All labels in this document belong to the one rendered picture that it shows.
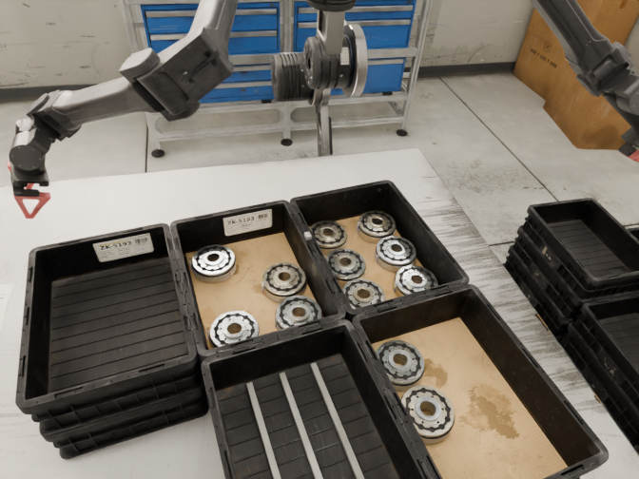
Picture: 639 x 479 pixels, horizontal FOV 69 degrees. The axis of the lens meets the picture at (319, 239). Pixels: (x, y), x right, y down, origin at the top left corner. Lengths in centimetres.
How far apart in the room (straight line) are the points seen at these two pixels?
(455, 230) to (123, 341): 103
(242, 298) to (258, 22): 199
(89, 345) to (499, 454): 84
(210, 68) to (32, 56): 320
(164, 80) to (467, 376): 80
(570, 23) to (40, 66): 349
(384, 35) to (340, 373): 238
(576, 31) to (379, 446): 82
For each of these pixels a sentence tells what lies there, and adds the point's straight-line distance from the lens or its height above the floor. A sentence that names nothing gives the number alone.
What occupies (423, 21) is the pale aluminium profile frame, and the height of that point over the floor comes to 77.
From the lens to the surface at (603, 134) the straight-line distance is 380.
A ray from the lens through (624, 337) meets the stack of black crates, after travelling 196.
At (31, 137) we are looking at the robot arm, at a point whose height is 118.
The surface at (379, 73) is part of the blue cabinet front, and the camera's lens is 313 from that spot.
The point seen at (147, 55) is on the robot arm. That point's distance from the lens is 78.
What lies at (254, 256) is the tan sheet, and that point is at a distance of 119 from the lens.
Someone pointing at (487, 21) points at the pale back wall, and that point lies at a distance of 440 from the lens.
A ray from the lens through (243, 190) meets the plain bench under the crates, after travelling 161.
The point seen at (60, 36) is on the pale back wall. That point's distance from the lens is 383.
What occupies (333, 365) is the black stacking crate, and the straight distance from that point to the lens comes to 100.
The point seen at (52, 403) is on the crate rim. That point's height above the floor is 92.
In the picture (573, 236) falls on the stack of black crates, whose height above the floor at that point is 49.
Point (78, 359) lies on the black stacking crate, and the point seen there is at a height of 83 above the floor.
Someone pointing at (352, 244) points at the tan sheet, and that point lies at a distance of 123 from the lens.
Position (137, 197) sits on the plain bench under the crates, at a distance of 165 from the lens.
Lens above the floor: 168
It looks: 43 degrees down
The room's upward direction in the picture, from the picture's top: 4 degrees clockwise
